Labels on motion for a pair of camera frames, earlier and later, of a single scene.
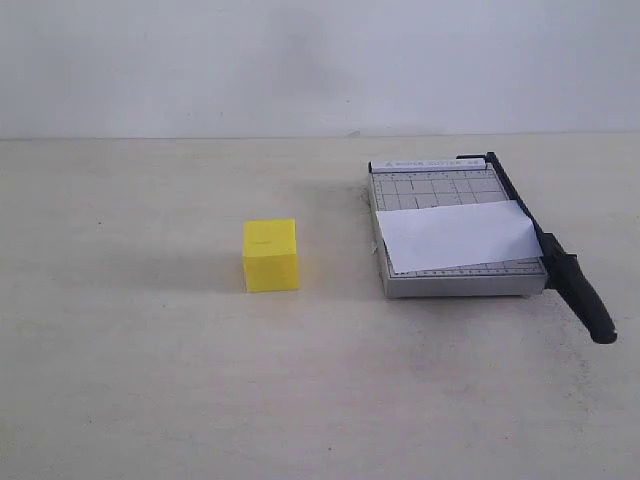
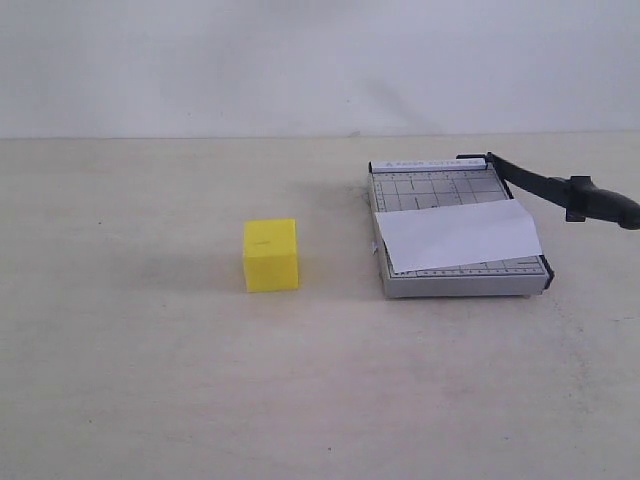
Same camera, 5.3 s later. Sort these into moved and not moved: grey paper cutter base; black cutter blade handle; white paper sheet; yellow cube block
Moved: black cutter blade handle
Not moved: yellow cube block; white paper sheet; grey paper cutter base
